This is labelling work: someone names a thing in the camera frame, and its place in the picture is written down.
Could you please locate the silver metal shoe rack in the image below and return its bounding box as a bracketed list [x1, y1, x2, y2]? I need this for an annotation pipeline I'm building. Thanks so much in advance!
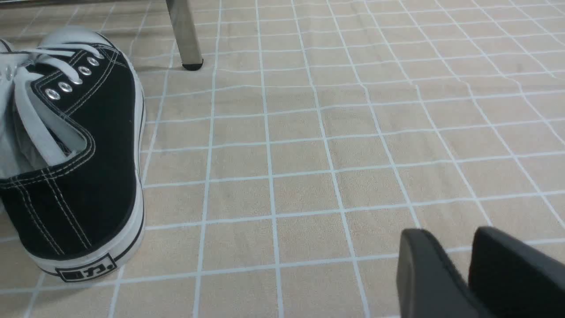
[166, 0, 204, 71]

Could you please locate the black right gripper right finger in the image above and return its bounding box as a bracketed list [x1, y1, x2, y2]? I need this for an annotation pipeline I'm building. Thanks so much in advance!
[468, 226, 565, 318]

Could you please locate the beige checked tablecloth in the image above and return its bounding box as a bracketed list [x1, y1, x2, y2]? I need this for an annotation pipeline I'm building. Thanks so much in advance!
[1, 0, 565, 318]

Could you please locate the black canvas sneaker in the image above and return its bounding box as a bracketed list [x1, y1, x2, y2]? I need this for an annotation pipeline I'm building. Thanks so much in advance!
[0, 26, 146, 283]

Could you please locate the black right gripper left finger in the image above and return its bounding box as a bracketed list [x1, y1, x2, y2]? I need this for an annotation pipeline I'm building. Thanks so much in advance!
[396, 229, 493, 318]

